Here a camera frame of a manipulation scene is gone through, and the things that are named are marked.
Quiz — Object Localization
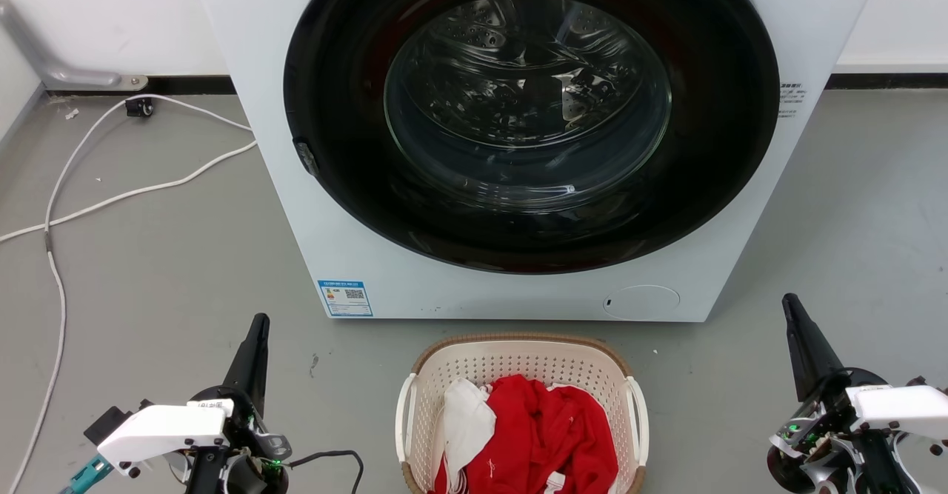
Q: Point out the cream perforated laundry basket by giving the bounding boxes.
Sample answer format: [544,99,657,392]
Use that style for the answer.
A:
[395,333,650,494]

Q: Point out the white garment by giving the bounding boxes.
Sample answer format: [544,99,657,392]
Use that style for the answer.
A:
[442,378,498,493]

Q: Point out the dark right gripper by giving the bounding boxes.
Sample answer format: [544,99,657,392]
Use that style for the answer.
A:
[766,293,892,494]

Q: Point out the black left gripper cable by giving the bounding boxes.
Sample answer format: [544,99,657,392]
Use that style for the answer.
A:
[286,450,365,494]

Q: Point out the black round glass washer door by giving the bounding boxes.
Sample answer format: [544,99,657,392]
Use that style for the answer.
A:
[283,0,781,275]

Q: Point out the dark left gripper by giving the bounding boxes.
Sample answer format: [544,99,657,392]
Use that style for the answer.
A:
[187,313,293,494]

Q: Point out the thick white cable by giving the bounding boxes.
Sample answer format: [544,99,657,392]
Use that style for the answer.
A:
[0,141,258,244]

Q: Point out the thin white cable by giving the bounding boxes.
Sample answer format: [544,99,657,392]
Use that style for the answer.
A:
[6,94,254,494]

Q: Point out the grey wall pipe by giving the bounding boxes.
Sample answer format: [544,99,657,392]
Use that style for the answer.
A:
[0,0,149,93]

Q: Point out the teal connector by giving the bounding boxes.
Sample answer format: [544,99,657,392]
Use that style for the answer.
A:
[61,455,115,494]

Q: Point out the grey printed warning label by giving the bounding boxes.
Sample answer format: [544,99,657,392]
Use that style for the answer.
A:
[778,83,807,119]

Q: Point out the white front-load washing machine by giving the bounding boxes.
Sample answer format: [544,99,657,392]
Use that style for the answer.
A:
[188,0,887,324]

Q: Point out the red garment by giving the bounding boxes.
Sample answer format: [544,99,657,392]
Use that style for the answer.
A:
[434,375,620,494]

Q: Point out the blue energy label sticker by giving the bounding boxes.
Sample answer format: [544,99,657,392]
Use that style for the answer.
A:
[318,280,374,318]

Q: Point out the round white filter cover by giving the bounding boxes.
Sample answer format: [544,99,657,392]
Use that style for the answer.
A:
[602,284,681,322]

